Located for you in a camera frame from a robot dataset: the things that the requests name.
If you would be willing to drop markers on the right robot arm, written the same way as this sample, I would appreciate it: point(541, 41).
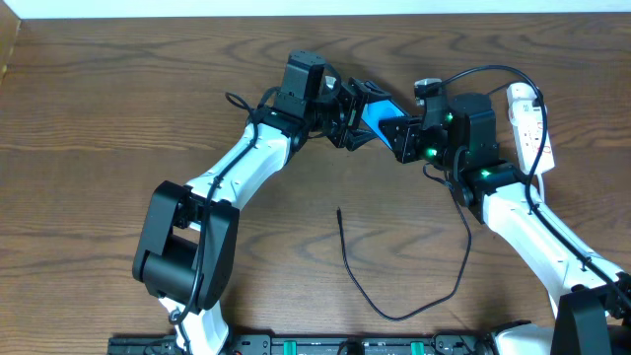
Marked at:
point(589, 295)

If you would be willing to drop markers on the white power strip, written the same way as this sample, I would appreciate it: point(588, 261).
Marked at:
point(528, 136)

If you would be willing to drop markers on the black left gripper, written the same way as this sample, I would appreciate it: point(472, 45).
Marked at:
point(346, 116)

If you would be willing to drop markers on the white charger adapter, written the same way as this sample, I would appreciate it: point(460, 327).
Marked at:
point(522, 106)

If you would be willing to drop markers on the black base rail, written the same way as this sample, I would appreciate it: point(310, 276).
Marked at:
point(260, 344)

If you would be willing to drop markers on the blue smartphone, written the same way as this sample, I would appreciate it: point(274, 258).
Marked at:
point(374, 113)

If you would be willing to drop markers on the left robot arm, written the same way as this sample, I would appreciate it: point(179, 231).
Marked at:
point(187, 246)

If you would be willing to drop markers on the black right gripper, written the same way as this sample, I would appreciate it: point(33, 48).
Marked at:
point(407, 139)

